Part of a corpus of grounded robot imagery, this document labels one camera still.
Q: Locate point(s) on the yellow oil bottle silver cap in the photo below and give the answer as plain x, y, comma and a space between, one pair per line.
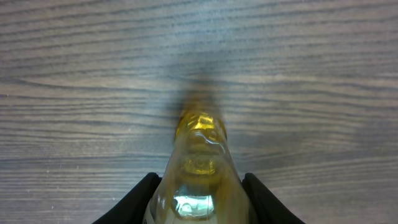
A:
200, 183

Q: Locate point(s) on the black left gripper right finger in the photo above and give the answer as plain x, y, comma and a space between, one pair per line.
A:
269, 209

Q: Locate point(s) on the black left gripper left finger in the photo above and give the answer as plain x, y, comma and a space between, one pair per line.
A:
132, 207

